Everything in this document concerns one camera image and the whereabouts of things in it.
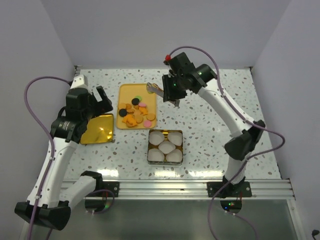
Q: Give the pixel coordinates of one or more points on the square cookie tin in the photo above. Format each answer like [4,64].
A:
[150,146]

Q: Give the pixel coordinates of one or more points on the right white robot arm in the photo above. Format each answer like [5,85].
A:
[245,132]

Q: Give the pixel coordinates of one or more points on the pink round cookie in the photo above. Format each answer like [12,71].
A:
[141,104]
[147,124]

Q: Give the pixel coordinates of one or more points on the round tan biscuit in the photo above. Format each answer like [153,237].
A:
[138,116]
[151,116]

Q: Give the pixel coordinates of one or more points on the orange fish cookie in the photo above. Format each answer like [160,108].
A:
[143,111]
[130,121]

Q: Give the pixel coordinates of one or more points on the left black mounting bracket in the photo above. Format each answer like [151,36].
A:
[110,187]

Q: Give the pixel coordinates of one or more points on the gold tin lid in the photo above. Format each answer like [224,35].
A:
[99,130]

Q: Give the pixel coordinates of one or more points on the black sandwich cookie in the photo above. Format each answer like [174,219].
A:
[122,112]
[135,101]

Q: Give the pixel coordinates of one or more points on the black mounting bracket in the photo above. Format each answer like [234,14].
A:
[230,191]
[110,187]

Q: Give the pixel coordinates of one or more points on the right black mounting bracket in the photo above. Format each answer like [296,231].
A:
[230,191]

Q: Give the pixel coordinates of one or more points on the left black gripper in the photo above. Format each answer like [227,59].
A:
[103,106]

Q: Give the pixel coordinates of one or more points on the metal serving tongs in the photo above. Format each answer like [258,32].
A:
[158,91]

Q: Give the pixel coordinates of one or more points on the yellow plastic tray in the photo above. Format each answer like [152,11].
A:
[126,93]

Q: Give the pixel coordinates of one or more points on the aluminium frame rail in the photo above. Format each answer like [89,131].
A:
[198,189]

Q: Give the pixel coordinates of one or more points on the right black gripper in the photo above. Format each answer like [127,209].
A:
[169,94]

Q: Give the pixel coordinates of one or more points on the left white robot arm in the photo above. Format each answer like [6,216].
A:
[47,205]

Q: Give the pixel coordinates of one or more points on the white paper cup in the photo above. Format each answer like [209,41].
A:
[174,156]
[156,138]
[175,138]
[155,155]
[166,147]

